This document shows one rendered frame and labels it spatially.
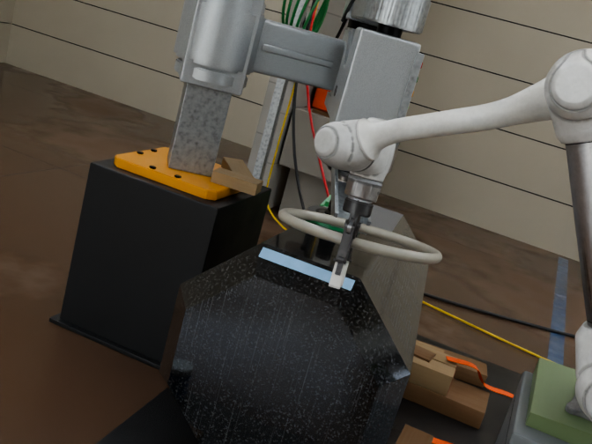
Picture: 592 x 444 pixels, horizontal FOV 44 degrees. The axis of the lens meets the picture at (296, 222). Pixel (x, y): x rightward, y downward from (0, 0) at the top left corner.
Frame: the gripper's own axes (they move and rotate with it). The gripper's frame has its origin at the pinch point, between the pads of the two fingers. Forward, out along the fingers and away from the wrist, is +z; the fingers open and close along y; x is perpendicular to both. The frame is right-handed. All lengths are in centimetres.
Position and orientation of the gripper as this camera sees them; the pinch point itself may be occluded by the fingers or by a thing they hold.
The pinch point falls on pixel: (338, 274)
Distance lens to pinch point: 192.4
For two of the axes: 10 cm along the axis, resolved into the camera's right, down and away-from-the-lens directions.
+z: -2.6, 9.6, 1.1
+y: 2.0, -0.6, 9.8
